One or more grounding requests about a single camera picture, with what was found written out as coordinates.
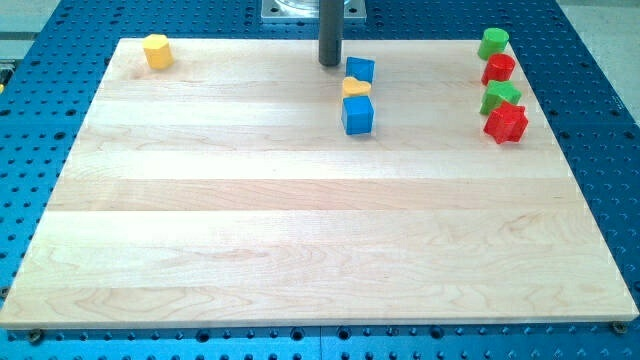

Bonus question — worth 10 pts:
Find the left front board clamp screw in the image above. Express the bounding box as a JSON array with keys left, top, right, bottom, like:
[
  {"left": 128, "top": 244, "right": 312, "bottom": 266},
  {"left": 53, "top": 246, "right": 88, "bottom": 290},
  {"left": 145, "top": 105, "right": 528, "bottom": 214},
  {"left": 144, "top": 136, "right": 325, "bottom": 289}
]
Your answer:
[{"left": 25, "top": 329, "right": 44, "bottom": 345}]

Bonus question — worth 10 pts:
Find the blue cube block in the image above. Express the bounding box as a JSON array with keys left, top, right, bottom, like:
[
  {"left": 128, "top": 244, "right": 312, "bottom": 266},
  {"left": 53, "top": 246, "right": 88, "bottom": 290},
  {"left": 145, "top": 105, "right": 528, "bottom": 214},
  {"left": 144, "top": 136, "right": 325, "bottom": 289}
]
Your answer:
[{"left": 341, "top": 96, "right": 374, "bottom": 135}]

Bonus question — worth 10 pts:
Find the red star block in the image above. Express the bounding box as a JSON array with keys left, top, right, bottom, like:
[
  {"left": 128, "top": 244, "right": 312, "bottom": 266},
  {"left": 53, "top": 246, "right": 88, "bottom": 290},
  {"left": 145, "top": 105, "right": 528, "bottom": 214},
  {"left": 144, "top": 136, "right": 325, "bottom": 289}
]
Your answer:
[{"left": 483, "top": 101, "right": 529, "bottom": 144}]

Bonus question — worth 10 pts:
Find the light wooden board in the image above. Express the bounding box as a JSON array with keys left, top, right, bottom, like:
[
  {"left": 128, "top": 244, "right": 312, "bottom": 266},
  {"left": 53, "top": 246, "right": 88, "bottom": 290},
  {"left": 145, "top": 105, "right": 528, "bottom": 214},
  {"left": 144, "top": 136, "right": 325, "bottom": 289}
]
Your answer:
[{"left": 1, "top": 38, "right": 638, "bottom": 329}]

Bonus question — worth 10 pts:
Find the red cylinder block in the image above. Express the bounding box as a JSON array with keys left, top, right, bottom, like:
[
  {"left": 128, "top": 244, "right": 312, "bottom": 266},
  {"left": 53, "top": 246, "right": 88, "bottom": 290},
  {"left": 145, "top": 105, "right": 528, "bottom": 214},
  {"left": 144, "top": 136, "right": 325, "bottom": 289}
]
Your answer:
[{"left": 481, "top": 53, "right": 516, "bottom": 85}]

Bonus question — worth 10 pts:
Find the board clamp screw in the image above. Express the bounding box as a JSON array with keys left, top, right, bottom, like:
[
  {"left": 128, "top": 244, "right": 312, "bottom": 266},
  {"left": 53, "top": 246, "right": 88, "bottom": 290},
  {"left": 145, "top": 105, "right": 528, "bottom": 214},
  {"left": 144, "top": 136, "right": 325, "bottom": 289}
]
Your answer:
[
  {"left": 25, "top": 329, "right": 44, "bottom": 345},
  {"left": 610, "top": 321, "right": 628, "bottom": 335}
]

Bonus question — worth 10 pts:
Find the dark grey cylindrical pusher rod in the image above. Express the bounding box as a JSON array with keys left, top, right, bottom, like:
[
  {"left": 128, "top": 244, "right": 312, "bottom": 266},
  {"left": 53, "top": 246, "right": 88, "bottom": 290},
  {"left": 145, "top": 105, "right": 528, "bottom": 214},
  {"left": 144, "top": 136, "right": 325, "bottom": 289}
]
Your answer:
[{"left": 318, "top": 0, "right": 344, "bottom": 67}]

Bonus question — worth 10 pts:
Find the right front board clamp screw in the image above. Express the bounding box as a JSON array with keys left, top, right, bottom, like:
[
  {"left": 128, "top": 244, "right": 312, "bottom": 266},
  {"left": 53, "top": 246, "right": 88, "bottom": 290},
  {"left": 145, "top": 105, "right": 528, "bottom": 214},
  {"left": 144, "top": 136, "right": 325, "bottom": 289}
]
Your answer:
[{"left": 610, "top": 321, "right": 628, "bottom": 335}]

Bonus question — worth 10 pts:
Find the green star block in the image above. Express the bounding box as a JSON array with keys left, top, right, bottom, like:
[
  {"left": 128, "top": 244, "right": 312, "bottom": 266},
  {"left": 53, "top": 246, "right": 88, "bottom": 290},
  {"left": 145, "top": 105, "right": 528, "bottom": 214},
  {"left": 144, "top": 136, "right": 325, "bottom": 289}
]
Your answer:
[{"left": 479, "top": 80, "right": 522, "bottom": 115}]

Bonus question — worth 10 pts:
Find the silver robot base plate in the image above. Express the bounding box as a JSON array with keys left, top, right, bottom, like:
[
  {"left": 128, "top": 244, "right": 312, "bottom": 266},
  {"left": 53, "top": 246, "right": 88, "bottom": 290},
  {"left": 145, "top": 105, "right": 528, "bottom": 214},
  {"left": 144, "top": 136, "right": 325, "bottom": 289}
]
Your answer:
[{"left": 259, "top": 0, "right": 367, "bottom": 24}]

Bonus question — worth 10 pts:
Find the yellow heart block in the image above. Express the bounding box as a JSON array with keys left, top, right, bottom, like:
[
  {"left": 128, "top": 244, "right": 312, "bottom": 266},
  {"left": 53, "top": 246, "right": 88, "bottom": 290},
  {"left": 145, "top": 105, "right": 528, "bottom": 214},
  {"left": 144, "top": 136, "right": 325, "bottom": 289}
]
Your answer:
[{"left": 342, "top": 76, "right": 372, "bottom": 98}]

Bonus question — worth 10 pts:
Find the blue block behind heart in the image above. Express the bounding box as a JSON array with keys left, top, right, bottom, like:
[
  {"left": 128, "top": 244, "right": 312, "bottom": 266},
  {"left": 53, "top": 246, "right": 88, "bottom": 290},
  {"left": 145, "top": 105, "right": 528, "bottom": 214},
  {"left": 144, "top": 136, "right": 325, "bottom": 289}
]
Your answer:
[{"left": 345, "top": 57, "right": 375, "bottom": 83}]

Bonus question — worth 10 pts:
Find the green cylinder block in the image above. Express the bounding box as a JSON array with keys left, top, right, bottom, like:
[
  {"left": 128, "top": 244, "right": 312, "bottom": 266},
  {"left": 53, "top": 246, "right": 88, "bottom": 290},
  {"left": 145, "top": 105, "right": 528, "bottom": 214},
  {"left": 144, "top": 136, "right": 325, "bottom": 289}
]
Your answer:
[{"left": 477, "top": 27, "right": 509, "bottom": 60}]

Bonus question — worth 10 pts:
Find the yellow hexagon block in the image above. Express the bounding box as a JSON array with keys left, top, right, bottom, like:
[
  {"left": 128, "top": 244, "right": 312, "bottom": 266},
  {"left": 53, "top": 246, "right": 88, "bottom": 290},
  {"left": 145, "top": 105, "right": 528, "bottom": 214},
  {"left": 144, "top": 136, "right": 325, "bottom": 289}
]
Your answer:
[{"left": 142, "top": 34, "right": 174, "bottom": 70}]

